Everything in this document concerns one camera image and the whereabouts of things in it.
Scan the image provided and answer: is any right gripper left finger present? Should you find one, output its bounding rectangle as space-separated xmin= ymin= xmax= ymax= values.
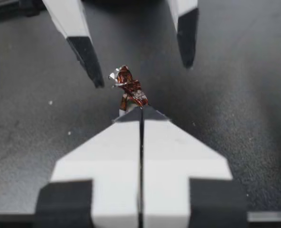
xmin=35 ymin=106 xmax=142 ymax=228

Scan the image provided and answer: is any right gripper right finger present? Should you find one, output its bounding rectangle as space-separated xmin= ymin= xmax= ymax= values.
xmin=141 ymin=106 xmax=250 ymax=228

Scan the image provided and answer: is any brown foil candy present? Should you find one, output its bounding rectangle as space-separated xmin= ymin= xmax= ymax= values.
xmin=108 ymin=64 xmax=150 ymax=117

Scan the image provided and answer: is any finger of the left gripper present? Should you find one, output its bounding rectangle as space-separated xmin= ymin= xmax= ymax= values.
xmin=41 ymin=0 xmax=105 ymax=89
xmin=167 ymin=0 xmax=200 ymax=70

